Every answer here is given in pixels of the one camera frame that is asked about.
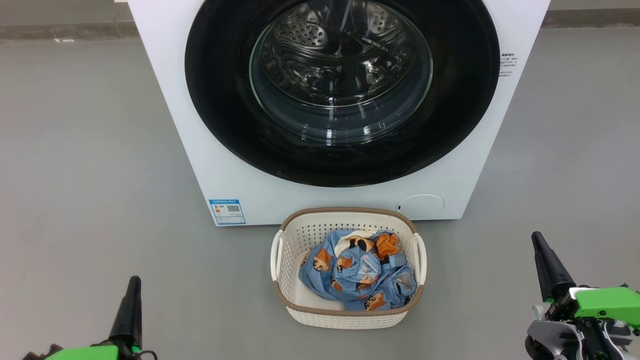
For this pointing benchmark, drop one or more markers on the blue energy label sticker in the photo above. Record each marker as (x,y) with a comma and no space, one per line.
(226,212)

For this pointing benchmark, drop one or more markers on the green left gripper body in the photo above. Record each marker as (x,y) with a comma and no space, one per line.
(85,353)

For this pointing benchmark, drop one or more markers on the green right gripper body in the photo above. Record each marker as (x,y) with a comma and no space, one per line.
(605,302)

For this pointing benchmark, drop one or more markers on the white front-load washing machine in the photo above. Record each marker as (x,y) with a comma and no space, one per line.
(165,100)

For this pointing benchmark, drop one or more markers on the cream perforated laundry basket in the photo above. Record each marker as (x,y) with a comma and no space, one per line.
(300,310)

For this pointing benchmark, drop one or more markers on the perforated steel washer drum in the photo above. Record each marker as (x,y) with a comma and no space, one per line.
(310,55)

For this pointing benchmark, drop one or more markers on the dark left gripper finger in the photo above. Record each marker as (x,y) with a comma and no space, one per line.
(130,320)

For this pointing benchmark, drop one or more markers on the round white filter cover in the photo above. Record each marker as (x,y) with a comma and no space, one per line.
(420,205)

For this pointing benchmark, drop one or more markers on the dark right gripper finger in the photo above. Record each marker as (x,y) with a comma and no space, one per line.
(550,272)

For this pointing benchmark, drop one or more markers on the washing machine glass door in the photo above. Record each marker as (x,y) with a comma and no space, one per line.
(220,100)

